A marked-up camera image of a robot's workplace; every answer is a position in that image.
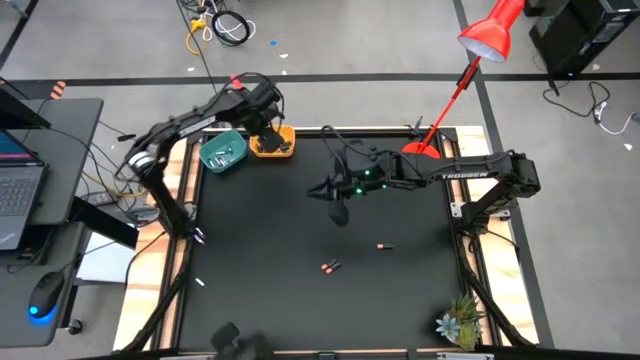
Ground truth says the black floor cable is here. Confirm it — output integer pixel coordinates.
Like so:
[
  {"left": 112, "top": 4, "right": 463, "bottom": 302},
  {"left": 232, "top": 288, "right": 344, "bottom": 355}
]
[{"left": 542, "top": 80, "right": 612, "bottom": 119}]

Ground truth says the dark laptop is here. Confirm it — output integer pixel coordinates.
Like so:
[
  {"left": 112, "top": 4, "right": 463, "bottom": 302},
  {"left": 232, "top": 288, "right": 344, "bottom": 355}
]
[{"left": 0, "top": 127, "right": 50, "bottom": 251}]

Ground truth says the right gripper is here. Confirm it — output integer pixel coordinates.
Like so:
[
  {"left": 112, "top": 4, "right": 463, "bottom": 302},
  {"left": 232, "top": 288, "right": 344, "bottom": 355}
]
[{"left": 306, "top": 149, "right": 401, "bottom": 227}]

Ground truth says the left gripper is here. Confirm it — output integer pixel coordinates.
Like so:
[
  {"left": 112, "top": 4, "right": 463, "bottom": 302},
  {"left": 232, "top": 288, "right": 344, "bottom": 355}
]
[{"left": 227, "top": 81, "right": 285, "bottom": 154}]

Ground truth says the black computer tower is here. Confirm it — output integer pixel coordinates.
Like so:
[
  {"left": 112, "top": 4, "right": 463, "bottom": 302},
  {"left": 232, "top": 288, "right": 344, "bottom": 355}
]
[{"left": 528, "top": 0, "right": 640, "bottom": 77}]

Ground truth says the black aluminium table frame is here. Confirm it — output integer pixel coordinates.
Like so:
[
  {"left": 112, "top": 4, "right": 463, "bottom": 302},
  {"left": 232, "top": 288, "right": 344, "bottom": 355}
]
[{"left": 119, "top": 126, "right": 539, "bottom": 360}]

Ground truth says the teal plastic bin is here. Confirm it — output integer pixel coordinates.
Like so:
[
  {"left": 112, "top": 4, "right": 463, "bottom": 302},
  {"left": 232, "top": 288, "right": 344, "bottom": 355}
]
[{"left": 198, "top": 129, "right": 249, "bottom": 175}]

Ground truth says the small succulent plant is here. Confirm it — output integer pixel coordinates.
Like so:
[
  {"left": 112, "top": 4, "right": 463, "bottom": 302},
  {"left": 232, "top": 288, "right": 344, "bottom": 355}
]
[{"left": 433, "top": 292, "right": 487, "bottom": 353}]

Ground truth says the coiled black cable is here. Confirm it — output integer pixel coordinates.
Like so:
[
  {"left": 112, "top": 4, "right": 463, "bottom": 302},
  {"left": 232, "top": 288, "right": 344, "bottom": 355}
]
[{"left": 211, "top": 9, "right": 251, "bottom": 48}]

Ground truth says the black computer desk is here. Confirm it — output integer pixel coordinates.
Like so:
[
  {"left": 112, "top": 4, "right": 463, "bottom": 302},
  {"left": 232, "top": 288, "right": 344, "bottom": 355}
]
[{"left": 0, "top": 97, "right": 105, "bottom": 349}]

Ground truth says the red desk lamp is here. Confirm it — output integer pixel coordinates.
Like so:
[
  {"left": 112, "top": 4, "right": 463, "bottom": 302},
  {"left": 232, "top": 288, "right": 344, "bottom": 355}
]
[{"left": 401, "top": 0, "right": 527, "bottom": 160}]

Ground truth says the white cable with plug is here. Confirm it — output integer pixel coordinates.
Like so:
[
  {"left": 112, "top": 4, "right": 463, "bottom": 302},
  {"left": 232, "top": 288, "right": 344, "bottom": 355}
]
[{"left": 593, "top": 101, "right": 640, "bottom": 136}]

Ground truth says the yellow cable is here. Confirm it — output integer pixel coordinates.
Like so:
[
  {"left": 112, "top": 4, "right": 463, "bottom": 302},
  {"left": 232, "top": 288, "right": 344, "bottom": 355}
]
[{"left": 185, "top": 17, "right": 209, "bottom": 55}]

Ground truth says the black desk monitor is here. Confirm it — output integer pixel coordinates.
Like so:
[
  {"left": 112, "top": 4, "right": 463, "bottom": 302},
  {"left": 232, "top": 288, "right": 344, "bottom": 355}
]
[{"left": 0, "top": 77, "right": 51, "bottom": 130}]

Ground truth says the black computer mouse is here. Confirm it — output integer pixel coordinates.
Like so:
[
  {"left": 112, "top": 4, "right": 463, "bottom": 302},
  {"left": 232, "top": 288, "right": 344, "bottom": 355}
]
[{"left": 28, "top": 270, "right": 66, "bottom": 321}]

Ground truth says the yellow plastic bin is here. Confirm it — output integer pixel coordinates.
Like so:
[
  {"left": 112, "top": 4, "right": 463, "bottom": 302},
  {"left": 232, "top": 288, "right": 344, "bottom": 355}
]
[{"left": 248, "top": 124, "right": 297, "bottom": 160}]

